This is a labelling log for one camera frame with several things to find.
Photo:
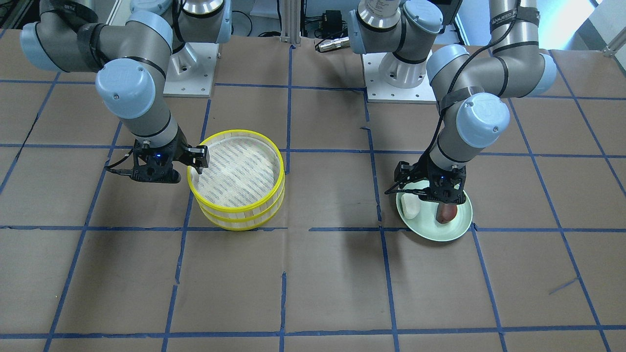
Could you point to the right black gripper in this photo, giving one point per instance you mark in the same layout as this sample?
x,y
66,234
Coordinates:
x,y
180,148

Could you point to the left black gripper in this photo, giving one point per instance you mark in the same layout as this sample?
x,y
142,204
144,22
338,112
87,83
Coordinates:
x,y
421,171

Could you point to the white bun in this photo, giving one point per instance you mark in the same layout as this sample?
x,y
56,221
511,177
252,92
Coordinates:
x,y
410,205

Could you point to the yellow steamer layer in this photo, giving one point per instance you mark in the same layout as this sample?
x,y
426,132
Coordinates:
x,y
247,220
245,170

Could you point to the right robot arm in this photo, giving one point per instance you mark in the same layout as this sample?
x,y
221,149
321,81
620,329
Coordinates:
x,y
131,63

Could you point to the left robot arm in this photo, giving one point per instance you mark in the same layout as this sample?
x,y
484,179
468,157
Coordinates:
x,y
469,88

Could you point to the brown bun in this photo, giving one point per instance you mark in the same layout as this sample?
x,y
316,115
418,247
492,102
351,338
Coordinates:
x,y
446,212

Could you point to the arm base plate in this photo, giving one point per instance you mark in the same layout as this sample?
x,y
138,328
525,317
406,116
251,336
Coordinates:
x,y
191,71
398,80

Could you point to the aluminium frame post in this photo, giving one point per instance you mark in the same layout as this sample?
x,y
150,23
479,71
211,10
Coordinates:
x,y
291,21

